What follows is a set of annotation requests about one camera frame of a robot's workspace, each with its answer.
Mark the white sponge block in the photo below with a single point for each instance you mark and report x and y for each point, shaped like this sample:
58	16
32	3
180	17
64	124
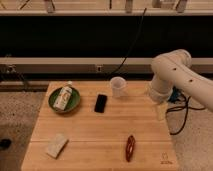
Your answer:
56	145

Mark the green bowl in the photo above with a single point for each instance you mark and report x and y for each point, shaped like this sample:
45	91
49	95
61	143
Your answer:
71	105

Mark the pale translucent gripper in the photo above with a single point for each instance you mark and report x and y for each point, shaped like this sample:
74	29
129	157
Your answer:
161	110

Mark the white plastic bottle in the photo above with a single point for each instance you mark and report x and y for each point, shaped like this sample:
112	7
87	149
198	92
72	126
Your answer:
63	97

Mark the black object on floor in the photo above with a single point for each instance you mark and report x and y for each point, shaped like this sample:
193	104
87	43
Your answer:
5	143

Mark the black smartphone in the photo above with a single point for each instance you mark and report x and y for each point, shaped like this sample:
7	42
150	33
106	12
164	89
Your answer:
100	103

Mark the red brown oblong object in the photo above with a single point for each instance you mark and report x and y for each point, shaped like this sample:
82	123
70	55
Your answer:
129	147

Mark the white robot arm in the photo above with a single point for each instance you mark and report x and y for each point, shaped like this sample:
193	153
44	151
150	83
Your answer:
172	69

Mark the clear plastic cup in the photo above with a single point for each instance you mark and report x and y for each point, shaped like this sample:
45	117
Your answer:
118	85

